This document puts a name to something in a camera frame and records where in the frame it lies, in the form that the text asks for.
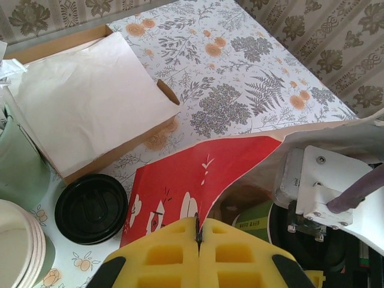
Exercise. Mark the black plastic cup lid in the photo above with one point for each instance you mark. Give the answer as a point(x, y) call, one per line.
point(277, 228)
point(90, 207)

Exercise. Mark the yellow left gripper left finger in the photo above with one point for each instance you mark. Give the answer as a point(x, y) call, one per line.
point(162, 258)

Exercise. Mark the brown cardboard napkin tray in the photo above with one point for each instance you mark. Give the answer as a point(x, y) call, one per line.
point(99, 162)

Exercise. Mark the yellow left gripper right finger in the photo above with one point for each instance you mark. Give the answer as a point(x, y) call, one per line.
point(240, 258)

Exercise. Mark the red white paper gift bag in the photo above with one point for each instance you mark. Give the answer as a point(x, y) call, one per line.
point(180, 174)

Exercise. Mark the bundle of wrapped straws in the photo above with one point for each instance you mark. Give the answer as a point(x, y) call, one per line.
point(9, 67)

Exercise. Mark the white paper napkin stack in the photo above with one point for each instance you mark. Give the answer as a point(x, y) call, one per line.
point(84, 96)

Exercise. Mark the pale green straw holder cup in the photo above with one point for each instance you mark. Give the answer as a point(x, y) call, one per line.
point(18, 156)

